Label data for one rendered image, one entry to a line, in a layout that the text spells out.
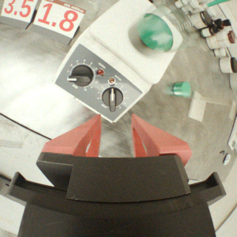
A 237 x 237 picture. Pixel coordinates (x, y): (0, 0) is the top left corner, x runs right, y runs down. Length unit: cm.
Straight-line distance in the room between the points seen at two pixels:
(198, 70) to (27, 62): 45
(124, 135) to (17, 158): 24
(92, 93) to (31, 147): 16
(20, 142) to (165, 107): 33
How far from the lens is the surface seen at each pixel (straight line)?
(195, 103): 40
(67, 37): 25
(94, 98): 19
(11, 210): 45
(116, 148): 27
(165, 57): 20
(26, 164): 29
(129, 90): 19
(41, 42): 26
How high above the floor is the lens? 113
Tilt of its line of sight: 66 degrees down
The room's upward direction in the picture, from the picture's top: 121 degrees clockwise
